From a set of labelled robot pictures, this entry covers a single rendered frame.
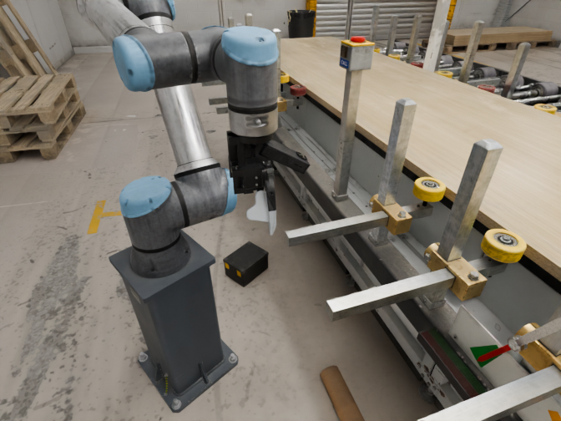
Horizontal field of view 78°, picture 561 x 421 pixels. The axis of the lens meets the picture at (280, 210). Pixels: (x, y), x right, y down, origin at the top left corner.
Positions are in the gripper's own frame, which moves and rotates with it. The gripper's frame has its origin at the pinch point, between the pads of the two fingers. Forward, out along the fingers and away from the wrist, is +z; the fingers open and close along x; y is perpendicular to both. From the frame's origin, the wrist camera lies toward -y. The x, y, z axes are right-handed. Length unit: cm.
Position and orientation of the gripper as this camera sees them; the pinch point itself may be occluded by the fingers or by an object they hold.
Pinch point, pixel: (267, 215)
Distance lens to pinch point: 77.9
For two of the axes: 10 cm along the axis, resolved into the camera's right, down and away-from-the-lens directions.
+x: 2.4, 5.6, -8.0
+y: -9.7, 1.4, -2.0
